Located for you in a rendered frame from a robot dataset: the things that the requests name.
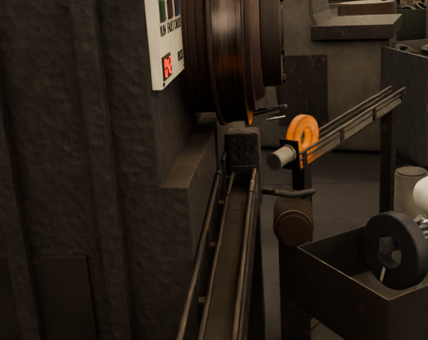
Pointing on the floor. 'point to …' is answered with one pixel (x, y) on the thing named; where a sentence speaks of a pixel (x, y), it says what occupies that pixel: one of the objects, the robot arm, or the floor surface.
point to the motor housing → (304, 322)
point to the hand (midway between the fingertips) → (394, 242)
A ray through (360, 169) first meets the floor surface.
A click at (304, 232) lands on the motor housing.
